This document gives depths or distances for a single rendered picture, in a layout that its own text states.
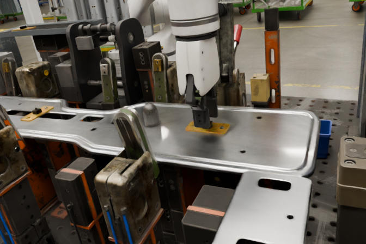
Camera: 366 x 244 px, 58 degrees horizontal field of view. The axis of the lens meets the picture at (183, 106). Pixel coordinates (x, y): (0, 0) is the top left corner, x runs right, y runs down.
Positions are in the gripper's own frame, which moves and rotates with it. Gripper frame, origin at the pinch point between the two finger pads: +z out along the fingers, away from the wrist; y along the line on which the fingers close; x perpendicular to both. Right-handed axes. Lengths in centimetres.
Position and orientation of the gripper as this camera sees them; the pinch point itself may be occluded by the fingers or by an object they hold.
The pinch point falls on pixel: (205, 113)
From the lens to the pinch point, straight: 64.4
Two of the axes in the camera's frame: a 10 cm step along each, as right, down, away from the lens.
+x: 9.1, 0.5, -4.2
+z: 1.3, 9.1, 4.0
